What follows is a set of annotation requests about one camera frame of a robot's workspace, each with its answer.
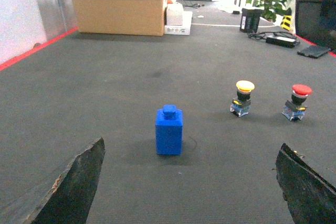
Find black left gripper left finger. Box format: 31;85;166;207
0;137;106;224

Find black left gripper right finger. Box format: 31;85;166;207
276;143;335;223

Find blue plastic block part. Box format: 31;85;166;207
155;104;183;155

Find black flat pad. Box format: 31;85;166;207
297;45;331;59

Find black office chair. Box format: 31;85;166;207
295;0;335;53

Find black power supply box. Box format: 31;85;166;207
239;7;263;33

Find large open cardboard box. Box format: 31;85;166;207
72;0;167;36

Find white flat box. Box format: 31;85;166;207
164;11;193;36

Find white small box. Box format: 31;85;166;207
166;3;184;26

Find red push button switch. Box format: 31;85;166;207
282;83;312;121

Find yellow push button switch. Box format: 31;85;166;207
230;80;255;118

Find black power adapter with cable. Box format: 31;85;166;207
247;31;300;48

